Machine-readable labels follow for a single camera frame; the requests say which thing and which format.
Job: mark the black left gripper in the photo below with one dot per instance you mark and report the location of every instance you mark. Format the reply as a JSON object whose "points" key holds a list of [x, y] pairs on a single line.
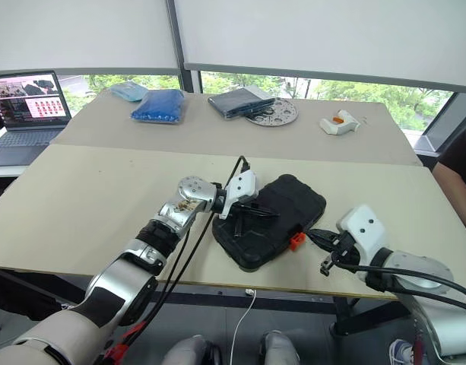
{"points": [[243, 207]]}

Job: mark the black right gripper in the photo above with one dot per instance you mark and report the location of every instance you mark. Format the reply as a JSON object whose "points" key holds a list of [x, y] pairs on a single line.
{"points": [[346, 251]]}

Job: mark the black plastic tool case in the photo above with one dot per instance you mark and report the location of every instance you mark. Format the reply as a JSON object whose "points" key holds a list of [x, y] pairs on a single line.
{"points": [[278, 216]]}

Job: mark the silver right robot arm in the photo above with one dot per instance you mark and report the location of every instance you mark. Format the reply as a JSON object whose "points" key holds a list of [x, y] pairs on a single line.
{"points": [[426, 277]]}

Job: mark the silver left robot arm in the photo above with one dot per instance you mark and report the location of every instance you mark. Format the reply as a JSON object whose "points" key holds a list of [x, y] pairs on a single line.
{"points": [[115, 273]]}

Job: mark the person bare forearm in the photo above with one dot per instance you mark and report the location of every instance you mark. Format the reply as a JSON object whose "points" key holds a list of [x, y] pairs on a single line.
{"points": [[455, 194]]}

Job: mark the round perforated metal disc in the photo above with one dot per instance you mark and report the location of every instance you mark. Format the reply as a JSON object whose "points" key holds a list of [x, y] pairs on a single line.
{"points": [[280, 114]]}

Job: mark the white holder with orange part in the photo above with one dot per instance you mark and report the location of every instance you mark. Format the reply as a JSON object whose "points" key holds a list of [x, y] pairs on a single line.
{"points": [[337, 125]]}

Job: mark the dark grey flat package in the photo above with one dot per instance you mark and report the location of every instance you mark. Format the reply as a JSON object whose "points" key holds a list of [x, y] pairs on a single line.
{"points": [[236, 102]]}

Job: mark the grey rounded shape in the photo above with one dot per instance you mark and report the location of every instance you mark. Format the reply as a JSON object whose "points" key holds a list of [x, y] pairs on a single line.
{"points": [[280, 350], [191, 351]]}

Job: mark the white blue sneaker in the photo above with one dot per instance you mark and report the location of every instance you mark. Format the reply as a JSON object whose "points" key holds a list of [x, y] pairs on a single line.
{"points": [[400, 351]]}

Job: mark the bag of blue parts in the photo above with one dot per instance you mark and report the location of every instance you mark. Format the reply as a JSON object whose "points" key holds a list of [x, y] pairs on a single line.
{"points": [[160, 106]]}

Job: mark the light blue plastic bag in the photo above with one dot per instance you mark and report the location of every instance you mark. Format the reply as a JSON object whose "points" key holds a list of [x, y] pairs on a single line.
{"points": [[128, 91]]}

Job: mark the grey window mullion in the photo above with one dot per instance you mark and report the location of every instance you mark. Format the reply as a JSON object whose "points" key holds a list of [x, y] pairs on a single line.
{"points": [[183, 53]]}

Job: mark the white roller blind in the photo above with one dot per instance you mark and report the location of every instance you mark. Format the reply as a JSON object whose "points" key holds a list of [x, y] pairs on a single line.
{"points": [[77, 34], [331, 38]]}

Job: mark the open grey laptop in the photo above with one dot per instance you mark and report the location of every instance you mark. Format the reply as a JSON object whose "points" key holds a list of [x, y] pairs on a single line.
{"points": [[23, 114]]}

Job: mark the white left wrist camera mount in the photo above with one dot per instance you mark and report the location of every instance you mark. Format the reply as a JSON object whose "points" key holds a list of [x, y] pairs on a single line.
{"points": [[238, 190]]}

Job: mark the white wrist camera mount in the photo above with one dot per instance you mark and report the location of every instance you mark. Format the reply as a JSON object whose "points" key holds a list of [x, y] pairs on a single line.
{"points": [[238, 190], [363, 230]]}

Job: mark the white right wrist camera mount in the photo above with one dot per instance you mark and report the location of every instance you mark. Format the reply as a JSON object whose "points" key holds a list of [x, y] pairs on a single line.
{"points": [[363, 230]]}

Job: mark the black table frame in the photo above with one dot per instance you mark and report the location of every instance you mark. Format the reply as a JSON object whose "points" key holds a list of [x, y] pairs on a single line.
{"points": [[293, 300]]}

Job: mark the dark slanted window frame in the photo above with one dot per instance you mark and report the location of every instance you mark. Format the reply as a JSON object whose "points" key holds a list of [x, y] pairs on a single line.
{"points": [[441, 121]]}

